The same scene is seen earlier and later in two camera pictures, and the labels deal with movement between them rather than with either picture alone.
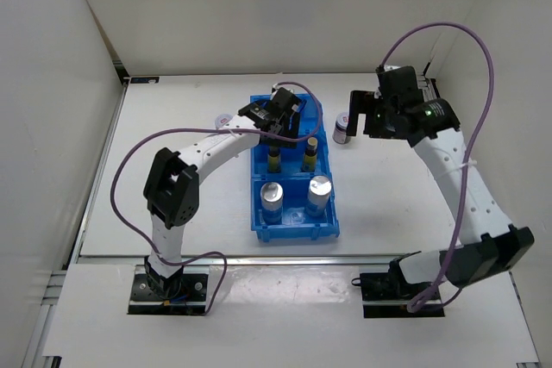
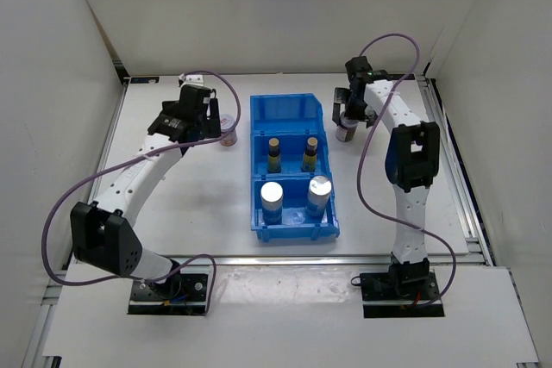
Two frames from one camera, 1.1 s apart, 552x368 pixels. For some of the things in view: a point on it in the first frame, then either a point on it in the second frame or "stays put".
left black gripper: [289, 138] → [211, 124]
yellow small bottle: [273, 159] stays put
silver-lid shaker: [318, 196] stays put
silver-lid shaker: [272, 194] stays put
